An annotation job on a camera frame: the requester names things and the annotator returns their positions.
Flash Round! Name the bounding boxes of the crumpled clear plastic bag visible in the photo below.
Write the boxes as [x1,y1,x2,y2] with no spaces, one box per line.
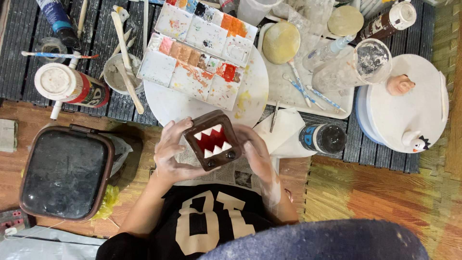
[280,0,338,55]

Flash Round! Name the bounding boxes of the white turntable with blue base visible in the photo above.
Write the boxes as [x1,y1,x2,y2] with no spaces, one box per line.
[355,54,450,154]

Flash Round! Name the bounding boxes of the clear plastic cup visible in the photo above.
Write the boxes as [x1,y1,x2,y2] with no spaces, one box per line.
[312,38,393,95]

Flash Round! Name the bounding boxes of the blue white paint brush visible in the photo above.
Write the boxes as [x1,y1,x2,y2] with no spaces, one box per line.
[21,51,99,60]

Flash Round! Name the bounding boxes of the yellow plastic bag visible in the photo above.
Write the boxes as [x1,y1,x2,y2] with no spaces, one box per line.
[90,184,120,221]

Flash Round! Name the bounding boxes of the red label paint bottle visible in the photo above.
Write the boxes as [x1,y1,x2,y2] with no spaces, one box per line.
[34,63,110,109]

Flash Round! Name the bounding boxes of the person's right hand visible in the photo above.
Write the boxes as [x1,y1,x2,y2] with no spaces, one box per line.
[234,124,280,185]

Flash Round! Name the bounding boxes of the person's black printed shirt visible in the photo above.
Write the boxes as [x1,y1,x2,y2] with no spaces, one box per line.
[96,183,276,260]

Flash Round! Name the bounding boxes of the long wooden modelling tool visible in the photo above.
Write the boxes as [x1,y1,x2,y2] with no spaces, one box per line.
[110,11,135,73]

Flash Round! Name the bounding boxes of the thin metal sculpting tool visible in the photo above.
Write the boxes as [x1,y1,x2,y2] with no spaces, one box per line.
[269,100,281,133]

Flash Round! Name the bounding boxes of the pale round sponge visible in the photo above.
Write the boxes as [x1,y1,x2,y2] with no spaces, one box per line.
[327,5,365,37]

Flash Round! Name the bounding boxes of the person's left hand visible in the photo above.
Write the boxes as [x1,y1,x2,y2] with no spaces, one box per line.
[153,117,217,185]

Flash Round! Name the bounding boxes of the blue patterned paint brush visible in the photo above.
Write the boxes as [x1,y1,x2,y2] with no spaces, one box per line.
[287,59,312,108]
[306,85,347,114]
[282,73,327,111]

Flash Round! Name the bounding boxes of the white plastic tray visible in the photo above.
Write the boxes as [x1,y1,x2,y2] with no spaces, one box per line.
[257,22,355,120]

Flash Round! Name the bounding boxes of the grey plastic sheet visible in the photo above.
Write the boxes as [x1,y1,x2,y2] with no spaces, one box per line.
[0,226,109,260]

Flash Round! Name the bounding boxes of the person's blue jeans leg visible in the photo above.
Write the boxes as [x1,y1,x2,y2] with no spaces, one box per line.
[198,218,431,260]

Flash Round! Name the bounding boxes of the dark slatted floor mat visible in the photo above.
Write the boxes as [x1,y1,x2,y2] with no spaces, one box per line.
[0,0,435,174]

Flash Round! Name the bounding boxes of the brown paint bottle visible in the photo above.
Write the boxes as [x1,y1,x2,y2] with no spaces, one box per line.
[355,1,417,45]

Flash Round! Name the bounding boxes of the blue paint tube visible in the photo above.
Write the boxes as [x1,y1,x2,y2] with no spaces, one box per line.
[35,0,82,50]

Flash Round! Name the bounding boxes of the small clear glass jar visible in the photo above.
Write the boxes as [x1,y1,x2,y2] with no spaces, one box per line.
[35,36,68,64]

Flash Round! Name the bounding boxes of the white round turntable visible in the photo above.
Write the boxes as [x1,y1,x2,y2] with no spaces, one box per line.
[143,45,270,129]

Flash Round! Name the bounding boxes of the white paint palette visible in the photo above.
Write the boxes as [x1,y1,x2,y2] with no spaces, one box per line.
[137,0,258,111]

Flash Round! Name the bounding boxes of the clear plastic container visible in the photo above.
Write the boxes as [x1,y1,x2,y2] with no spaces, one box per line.
[236,0,285,26]

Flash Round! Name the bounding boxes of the yellow round sponge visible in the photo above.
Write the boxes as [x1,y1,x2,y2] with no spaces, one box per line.
[262,22,301,65]

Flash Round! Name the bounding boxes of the newspaper sheet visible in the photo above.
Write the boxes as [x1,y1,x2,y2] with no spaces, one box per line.
[173,137,280,194]

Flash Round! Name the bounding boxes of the black bin with brown rim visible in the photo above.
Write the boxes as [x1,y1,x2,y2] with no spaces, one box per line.
[19,124,116,221]

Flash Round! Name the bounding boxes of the cup of grey water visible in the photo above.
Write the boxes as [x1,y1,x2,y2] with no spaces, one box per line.
[103,53,145,97]

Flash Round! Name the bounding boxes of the white paper towel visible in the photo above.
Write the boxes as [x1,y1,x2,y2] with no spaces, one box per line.
[253,107,318,159]

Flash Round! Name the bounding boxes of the brown clay monster box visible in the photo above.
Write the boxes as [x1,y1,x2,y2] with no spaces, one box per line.
[183,109,243,172]

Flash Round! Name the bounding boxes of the white clay bird figure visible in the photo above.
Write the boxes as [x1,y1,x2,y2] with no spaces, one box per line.
[401,130,432,153]

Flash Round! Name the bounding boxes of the grey power strip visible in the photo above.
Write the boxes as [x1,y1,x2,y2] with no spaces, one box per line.
[0,209,32,237]

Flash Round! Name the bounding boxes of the pink clay figure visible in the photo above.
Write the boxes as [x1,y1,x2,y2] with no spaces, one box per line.
[386,74,416,97]

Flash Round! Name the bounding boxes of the blue label black paint bottle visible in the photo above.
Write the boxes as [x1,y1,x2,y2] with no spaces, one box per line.
[298,123,348,155]

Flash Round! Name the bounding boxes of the clear spray bottle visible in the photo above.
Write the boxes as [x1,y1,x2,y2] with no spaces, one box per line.
[302,35,356,72]

